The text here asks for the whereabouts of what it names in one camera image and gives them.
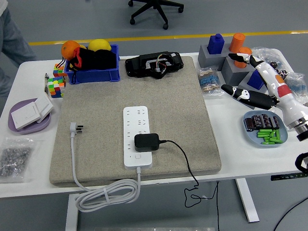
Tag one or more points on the grey-brown mat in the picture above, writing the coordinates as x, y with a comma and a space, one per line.
96, 96

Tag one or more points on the blue plastic bin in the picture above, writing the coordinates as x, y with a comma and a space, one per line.
96, 75

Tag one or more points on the black office chair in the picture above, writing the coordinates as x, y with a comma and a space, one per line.
165, 26

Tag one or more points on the bag of blue resistors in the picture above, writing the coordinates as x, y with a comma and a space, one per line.
298, 84

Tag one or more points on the green battery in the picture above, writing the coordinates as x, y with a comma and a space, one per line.
278, 134
273, 134
276, 140
263, 135
268, 143
264, 132

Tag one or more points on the large colourful puzzle cube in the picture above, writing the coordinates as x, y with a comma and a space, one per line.
56, 87

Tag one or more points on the small white wall switch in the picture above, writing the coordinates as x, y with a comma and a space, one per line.
44, 104

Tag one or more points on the white power strip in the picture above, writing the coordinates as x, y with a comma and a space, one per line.
134, 118

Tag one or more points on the orange cylinder peg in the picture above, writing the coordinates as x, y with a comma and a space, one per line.
245, 50
237, 42

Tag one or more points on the black table control panel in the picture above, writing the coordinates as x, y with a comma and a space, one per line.
288, 176

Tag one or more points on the white table leg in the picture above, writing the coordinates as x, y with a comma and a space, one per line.
71, 219
245, 204

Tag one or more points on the small colourful puzzle cube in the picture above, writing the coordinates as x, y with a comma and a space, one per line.
57, 71

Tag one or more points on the bag of taped resistors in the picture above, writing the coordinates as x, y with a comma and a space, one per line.
209, 81

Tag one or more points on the light blue plate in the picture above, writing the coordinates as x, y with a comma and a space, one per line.
250, 139

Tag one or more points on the yellow lemon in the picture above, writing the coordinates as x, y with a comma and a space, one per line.
98, 44

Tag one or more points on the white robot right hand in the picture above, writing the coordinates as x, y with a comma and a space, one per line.
284, 96

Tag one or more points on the bag of metal nuts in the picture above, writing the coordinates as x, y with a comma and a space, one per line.
14, 160

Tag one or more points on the grey block holder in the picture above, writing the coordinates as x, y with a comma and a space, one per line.
241, 84
207, 60
232, 74

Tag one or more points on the clear bag of blue parts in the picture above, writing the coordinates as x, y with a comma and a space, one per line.
267, 51

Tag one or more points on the purple plate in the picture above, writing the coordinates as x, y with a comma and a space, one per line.
33, 130

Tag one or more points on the person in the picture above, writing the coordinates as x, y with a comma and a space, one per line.
12, 43

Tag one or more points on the blue bottle-shaped peg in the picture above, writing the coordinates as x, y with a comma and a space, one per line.
255, 81
215, 44

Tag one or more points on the silver pen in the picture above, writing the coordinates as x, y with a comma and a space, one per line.
46, 83

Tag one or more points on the orange fruit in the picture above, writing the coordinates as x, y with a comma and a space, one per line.
68, 48

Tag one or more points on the large white wall switch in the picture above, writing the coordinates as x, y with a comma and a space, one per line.
25, 116

